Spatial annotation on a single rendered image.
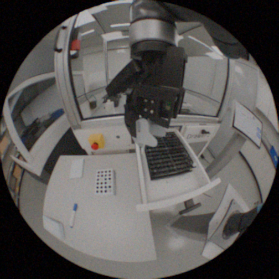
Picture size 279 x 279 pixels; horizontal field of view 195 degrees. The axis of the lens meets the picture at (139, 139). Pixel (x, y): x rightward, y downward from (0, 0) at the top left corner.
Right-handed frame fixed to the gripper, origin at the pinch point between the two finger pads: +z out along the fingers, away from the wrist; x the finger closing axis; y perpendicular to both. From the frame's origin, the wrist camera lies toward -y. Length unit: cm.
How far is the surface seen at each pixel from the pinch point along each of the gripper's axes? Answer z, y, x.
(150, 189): 16.0, 8.0, -4.8
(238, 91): -41, 82, 159
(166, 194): 16.0, 14.2, -3.1
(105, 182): 20.9, -9.2, -14.1
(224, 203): 24, 51, 8
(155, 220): 100, 33, -13
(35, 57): -58, -67, -29
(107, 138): 12.3, -23.6, 1.3
